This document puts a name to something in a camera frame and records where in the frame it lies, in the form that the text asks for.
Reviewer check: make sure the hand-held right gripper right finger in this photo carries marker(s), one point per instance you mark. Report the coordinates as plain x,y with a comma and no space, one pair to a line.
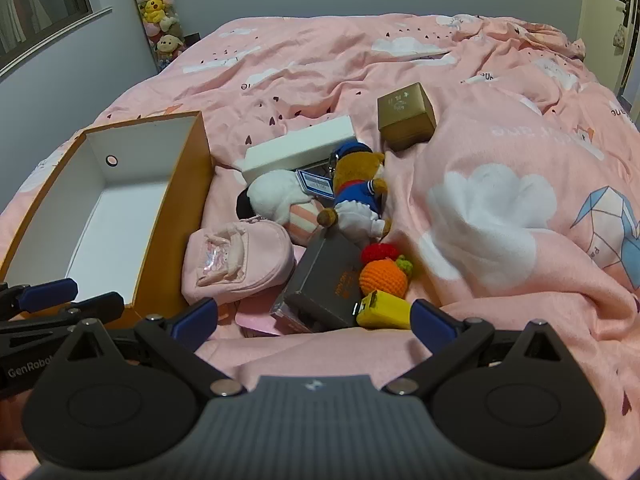
430,320

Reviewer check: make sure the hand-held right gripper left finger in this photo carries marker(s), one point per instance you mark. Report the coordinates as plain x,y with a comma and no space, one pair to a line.
192,319

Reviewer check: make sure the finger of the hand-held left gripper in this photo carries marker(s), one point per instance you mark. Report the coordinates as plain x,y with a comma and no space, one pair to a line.
45,294
100,305

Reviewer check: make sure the pink pouch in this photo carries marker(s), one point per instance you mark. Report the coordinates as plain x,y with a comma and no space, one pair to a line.
235,260

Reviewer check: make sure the orange cardboard box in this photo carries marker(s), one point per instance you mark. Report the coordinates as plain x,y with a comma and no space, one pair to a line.
115,220

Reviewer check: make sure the dark grey box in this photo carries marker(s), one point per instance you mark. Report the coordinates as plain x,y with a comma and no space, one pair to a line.
325,275

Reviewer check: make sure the long white box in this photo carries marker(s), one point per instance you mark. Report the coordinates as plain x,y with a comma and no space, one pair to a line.
300,152

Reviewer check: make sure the gold cube box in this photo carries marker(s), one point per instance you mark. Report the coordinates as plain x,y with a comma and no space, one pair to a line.
405,115

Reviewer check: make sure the small yellow device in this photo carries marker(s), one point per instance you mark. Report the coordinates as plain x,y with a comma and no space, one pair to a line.
387,310

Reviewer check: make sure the pink flat card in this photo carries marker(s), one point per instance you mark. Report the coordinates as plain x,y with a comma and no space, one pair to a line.
255,322

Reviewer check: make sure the crocheted orange red fruit charm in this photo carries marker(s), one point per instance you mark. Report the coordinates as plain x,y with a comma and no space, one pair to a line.
382,275

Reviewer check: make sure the brown bear plush sailor outfit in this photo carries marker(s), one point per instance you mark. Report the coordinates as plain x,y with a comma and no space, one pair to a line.
357,195

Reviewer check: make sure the white plush toy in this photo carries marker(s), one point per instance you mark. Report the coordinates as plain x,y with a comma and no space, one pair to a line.
272,195

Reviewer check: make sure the blue white paper tag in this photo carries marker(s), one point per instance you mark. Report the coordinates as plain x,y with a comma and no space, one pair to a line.
315,182

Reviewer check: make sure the pink printed blanket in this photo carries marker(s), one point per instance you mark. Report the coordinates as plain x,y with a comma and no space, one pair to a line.
500,135

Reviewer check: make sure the clear tube of plush toys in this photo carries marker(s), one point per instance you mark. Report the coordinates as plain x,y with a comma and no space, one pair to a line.
155,10

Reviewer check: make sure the cream door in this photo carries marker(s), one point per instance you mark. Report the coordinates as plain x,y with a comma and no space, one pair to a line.
605,35

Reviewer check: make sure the window with grey frame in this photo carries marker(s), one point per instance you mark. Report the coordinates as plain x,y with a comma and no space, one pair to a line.
40,5

